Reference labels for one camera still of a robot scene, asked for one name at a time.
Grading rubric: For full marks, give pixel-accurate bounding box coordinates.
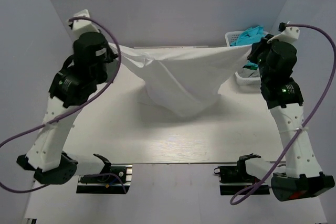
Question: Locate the white t-shirt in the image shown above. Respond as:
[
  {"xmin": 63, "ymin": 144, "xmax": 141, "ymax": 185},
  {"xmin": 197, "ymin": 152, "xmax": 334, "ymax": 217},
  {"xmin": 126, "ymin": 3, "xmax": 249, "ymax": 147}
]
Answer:
[{"xmin": 120, "ymin": 45, "xmax": 251, "ymax": 117}]

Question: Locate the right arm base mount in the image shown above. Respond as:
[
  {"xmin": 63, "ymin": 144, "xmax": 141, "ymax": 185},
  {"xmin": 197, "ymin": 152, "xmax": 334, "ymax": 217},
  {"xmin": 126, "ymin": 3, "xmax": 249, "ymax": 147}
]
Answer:
[{"xmin": 213, "ymin": 165, "xmax": 259, "ymax": 196}]

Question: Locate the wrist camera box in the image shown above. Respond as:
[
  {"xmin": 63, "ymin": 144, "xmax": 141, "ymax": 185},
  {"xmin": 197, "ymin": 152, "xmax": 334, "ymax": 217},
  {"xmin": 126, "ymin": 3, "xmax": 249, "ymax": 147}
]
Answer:
[
  {"xmin": 267, "ymin": 22, "xmax": 300, "ymax": 44},
  {"xmin": 68, "ymin": 9, "xmax": 100, "ymax": 38}
]

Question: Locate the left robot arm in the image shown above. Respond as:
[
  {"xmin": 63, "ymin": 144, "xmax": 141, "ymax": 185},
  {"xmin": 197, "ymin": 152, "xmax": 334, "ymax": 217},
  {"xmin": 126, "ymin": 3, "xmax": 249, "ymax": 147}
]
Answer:
[{"xmin": 17, "ymin": 31, "xmax": 117, "ymax": 185}]

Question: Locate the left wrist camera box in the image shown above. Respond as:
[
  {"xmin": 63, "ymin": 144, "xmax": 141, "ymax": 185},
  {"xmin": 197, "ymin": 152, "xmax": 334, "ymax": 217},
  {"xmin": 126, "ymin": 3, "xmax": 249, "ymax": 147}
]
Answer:
[{"xmin": 68, "ymin": 9, "xmax": 100, "ymax": 38}]

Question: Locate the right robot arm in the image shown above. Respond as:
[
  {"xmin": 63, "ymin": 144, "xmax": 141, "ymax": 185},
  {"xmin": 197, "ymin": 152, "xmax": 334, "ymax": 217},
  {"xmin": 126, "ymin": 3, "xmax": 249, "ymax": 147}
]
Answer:
[{"xmin": 237, "ymin": 35, "xmax": 335, "ymax": 201}]

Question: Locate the white plastic basket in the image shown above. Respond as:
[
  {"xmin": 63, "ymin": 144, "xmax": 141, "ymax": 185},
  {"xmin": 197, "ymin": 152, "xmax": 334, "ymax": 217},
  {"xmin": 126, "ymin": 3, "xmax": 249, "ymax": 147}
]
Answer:
[{"xmin": 225, "ymin": 31, "xmax": 261, "ymax": 87}]

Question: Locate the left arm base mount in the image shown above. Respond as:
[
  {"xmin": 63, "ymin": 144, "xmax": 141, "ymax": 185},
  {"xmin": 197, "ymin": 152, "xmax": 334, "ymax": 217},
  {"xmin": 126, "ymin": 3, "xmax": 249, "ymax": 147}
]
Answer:
[{"xmin": 76, "ymin": 164, "xmax": 133, "ymax": 195}]

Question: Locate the teal t-shirt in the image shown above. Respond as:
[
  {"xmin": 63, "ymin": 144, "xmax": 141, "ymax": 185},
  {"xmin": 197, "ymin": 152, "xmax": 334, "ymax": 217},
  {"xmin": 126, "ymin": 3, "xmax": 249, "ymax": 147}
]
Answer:
[{"xmin": 230, "ymin": 26, "xmax": 270, "ymax": 69}]

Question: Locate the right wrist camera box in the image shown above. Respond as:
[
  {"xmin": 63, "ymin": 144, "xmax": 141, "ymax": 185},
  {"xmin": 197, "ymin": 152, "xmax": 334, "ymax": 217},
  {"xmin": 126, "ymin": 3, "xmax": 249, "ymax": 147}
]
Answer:
[{"xmin": 267, "ymin": 22, "xmax": 300, "ymax": 44}]

